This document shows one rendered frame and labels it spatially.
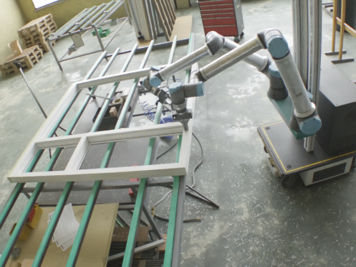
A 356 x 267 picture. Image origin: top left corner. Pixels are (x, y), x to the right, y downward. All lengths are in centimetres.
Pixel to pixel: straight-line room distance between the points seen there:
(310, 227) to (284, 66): 139
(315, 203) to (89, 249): 189
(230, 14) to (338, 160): 363
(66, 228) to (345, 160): 233
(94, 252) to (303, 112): 162
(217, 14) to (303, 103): 389
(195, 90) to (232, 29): 386
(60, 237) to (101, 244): 35
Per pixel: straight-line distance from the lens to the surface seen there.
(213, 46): 218
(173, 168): 170
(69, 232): 210
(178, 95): 174
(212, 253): 238
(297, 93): 178
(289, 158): 252
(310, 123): 190
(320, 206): 262
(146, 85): 240
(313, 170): 252
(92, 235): 199
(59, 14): 1089
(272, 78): 244
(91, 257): 190
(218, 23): 554
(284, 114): 233
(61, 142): 247
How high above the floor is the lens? 212
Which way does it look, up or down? 37 degrees down
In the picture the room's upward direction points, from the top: 17 degrees counter-clockwise
